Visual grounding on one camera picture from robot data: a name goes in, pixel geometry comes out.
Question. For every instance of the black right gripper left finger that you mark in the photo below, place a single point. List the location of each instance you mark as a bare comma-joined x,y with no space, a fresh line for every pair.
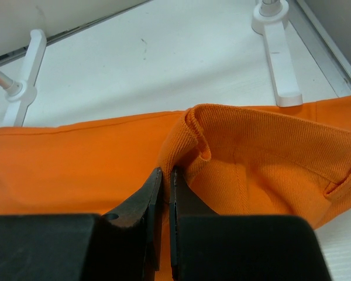
138,222

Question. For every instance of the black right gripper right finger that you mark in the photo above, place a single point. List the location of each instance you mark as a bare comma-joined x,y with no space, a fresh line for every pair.
192,232

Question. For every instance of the orange trousers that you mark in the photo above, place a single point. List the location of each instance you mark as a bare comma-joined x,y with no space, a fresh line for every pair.
273,175

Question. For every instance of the white clothes rack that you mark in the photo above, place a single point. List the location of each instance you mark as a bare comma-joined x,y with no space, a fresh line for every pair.
269,19

